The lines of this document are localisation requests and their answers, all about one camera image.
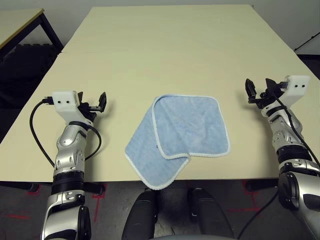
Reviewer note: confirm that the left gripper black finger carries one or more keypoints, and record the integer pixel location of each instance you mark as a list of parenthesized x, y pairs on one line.
[(103, 102), (80, 97)]

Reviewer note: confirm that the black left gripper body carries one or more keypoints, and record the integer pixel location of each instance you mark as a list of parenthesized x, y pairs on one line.
[(88, 112)]

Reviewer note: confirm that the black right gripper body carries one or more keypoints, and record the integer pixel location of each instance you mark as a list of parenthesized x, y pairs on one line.
[(268, 98)]

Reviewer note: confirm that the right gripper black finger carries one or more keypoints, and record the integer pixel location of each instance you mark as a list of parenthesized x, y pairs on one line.
[(250, 90), (270, 85)]

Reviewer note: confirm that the light blue terry towel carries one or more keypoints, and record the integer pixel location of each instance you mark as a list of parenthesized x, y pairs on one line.
[(190, 125)]

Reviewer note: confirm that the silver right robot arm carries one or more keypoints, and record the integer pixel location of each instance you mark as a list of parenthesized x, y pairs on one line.
[(282, 136)]

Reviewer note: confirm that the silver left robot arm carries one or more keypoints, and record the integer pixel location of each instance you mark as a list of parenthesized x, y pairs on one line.
[(66, 155)]

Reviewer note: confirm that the black foam floor mat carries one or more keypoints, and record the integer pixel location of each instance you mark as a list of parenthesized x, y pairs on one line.
[(311, 65), (25, 75)]

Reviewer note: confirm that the black stand bar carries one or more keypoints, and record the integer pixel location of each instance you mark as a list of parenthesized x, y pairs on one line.
[(307, 42)]

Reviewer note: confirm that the grey robot right leg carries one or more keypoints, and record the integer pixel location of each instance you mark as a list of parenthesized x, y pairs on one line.
[(210, 215)]

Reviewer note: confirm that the grey robot torso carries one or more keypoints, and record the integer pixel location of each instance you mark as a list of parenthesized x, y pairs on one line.
[(175, 237)]

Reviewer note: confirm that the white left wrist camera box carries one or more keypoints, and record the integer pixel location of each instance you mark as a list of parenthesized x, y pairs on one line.
[(65, 100)]

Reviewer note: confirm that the beige side table black frame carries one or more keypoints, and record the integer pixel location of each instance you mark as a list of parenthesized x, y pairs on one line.
[(17, 22)]

